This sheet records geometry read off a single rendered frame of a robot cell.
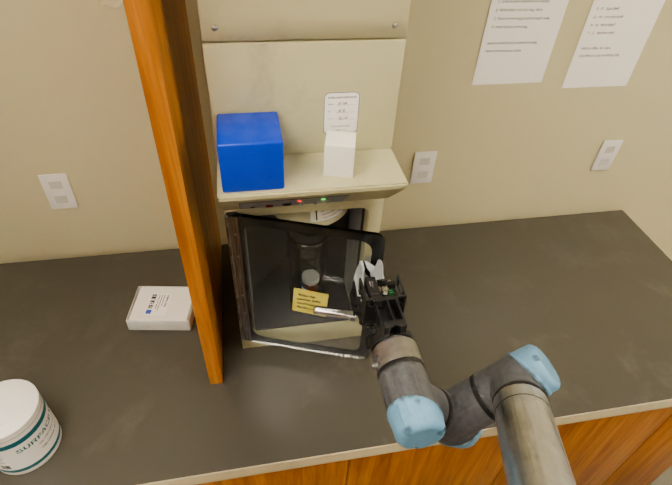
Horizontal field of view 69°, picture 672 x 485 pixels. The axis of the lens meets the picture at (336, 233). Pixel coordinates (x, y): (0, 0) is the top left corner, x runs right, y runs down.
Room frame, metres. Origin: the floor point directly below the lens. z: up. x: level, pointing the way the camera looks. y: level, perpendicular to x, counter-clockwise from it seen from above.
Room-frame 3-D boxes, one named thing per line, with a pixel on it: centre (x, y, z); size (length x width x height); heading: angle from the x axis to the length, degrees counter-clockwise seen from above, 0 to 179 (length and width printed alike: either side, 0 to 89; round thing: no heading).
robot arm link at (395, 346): (0.46, -0.11, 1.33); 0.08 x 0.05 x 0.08; 103
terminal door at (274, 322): (0.70, 0.06, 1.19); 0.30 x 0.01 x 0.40; 83
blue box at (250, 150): (0.69, 0.15, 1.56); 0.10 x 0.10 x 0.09; 13
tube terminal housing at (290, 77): (0.89, 0.09, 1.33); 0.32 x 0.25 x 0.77; 103
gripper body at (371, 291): (0.54, -0.09, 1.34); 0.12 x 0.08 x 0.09; 13
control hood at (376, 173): (0.71, 0.05, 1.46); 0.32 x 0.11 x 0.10; 103
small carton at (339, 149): (0.72, 0.00, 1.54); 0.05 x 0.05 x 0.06; 88
